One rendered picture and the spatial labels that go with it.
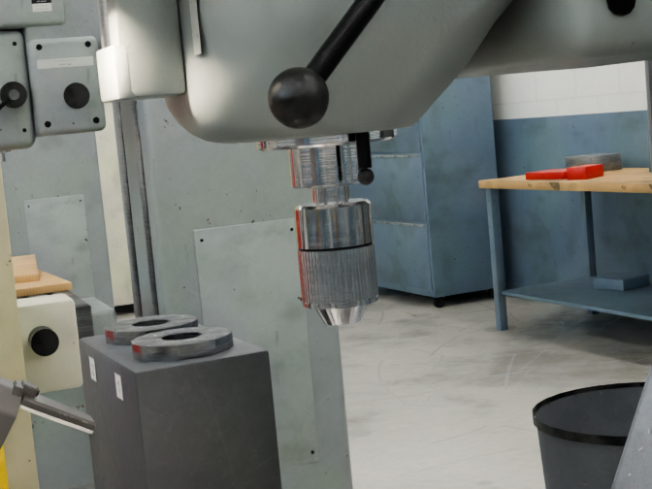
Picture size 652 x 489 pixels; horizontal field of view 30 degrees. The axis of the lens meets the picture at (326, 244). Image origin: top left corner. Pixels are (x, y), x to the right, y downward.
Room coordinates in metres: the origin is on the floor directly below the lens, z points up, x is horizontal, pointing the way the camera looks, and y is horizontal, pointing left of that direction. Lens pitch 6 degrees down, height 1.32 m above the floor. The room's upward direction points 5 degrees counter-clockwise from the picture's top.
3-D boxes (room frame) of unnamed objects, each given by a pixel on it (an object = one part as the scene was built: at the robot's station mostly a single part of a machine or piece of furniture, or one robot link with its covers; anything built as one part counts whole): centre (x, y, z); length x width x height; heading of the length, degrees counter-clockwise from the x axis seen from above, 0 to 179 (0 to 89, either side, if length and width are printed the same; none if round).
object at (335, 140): (0.74, -0.01, 1.31); 0.09 x 0.09 x 0.01
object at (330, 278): (0.74, -0.01, 1.23); 0.05 x 0.05 x 0.05
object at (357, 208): (0.74, -0.01, 1.26); 0.05 x 0.05 x 0.01
